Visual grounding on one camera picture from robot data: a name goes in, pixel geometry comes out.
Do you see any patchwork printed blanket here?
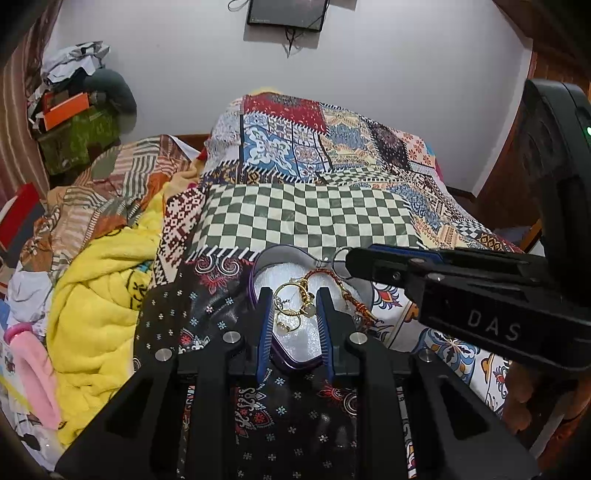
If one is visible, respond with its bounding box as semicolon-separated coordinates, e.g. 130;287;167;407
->
134;92;527;480

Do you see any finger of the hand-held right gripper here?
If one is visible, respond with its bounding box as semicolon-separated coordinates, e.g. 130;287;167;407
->
345;248;445;297
367;244;463;265

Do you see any red box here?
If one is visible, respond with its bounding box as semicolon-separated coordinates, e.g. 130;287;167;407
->
0;182;48;252

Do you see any small black wall monitor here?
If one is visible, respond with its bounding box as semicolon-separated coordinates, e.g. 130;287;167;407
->
246;0;330;33

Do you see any dark grey cushion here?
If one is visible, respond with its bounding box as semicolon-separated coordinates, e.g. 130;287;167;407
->
84;68;139;131

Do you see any yellow fleece blanket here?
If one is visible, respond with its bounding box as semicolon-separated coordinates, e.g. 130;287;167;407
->
45;168;206;446

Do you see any gold hoop earring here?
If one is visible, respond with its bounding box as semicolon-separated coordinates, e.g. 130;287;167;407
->
274;282;306;316

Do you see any white crumpled cloth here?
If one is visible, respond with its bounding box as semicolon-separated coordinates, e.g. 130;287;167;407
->
7;267;52;326

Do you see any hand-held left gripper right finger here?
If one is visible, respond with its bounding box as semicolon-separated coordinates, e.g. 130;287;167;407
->
316;286;542;480

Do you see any person's right hand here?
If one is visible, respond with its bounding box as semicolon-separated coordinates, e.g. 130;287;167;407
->
502;362;544;433

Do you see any pink plush item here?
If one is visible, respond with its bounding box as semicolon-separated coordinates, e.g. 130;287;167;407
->
4;322;64;431

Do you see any purple heart-shaped tin box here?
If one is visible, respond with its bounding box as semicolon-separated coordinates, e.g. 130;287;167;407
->
248;244;371;371

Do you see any wooden door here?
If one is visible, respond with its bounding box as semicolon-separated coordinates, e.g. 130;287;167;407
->
496;0;591;93

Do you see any striped orange quilt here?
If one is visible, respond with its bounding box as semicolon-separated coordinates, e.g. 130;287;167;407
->
18;134;205;280

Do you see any red beaded bracelet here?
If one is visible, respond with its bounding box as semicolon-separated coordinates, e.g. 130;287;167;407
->
301;269;371;328

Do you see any pile of clothes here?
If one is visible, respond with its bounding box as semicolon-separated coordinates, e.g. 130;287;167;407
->
27;41;112;104

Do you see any orange box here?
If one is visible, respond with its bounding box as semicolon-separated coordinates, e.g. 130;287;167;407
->
43;91;92;131

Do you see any striped brown curtain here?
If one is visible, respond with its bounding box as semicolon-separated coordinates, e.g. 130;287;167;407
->
0;0;63;201

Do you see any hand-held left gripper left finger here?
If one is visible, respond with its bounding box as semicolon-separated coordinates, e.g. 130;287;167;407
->
54;286;278;480

